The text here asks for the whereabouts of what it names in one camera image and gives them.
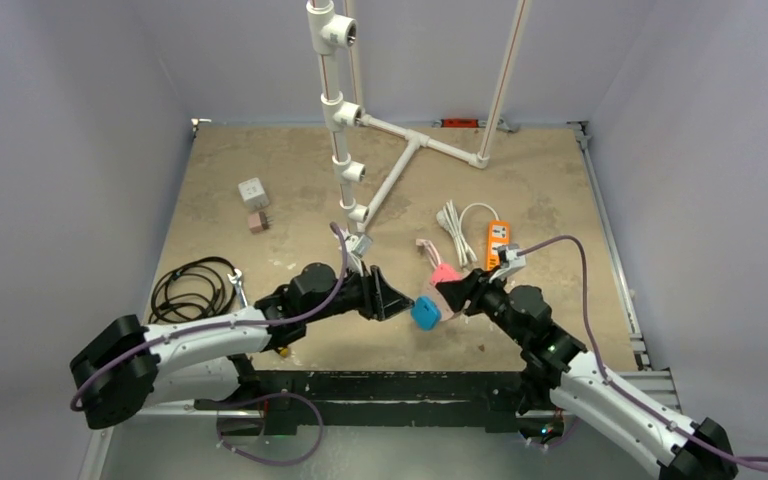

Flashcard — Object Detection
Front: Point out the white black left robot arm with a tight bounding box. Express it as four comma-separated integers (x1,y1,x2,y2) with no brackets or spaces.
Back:
69,263,414,430

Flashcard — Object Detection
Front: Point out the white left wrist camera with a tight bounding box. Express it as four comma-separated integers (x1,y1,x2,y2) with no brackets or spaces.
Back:
344,232,373,272

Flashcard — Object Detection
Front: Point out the white cube socket adapter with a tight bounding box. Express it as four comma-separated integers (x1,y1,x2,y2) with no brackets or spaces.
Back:
237,177,271,212

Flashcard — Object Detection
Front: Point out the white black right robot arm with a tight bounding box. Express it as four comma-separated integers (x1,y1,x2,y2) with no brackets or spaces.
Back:
436,269,739,479

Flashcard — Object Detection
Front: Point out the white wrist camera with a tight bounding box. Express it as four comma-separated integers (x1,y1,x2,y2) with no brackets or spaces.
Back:
344,232,373,272
491,244,526,281

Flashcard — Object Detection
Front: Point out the silver open-end wrench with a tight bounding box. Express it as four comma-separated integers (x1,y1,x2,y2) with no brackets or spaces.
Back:
227,268,248,309

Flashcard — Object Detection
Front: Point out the orange power strip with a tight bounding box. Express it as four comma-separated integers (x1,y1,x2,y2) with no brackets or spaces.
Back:
485,220,511,270

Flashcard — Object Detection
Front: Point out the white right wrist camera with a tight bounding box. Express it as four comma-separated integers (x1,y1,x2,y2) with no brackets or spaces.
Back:
491,244,526,281

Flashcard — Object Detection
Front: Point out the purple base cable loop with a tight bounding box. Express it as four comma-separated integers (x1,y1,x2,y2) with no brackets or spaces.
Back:
215,392,326,468

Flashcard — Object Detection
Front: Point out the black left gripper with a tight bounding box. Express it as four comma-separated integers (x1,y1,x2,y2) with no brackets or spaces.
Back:
304,259,413,324

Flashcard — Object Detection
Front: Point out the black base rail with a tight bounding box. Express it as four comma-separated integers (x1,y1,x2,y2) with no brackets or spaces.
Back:
191,369,584,435

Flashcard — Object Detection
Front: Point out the pink power cord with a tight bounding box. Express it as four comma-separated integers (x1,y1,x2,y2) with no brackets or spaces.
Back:
415,238,445,270

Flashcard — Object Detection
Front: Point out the pink round socket base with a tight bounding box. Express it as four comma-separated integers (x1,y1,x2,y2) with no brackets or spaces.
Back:
431,291,467,322

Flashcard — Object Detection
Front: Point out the white power cord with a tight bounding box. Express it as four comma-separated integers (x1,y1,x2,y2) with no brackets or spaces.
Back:
435,199,501,269

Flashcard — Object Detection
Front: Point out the black coiled cable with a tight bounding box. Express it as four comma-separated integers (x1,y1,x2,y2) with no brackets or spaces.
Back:
149,256,240,326

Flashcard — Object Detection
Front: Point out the white PVC pipe frame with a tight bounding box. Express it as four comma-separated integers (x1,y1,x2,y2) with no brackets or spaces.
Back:
305,1,532,236

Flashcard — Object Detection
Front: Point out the brown pink plug adapter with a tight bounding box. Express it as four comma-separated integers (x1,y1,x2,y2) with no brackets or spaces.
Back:
247,211,271,234

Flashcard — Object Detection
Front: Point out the blue plug adapter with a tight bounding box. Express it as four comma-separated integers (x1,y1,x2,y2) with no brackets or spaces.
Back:
410,295,442,331

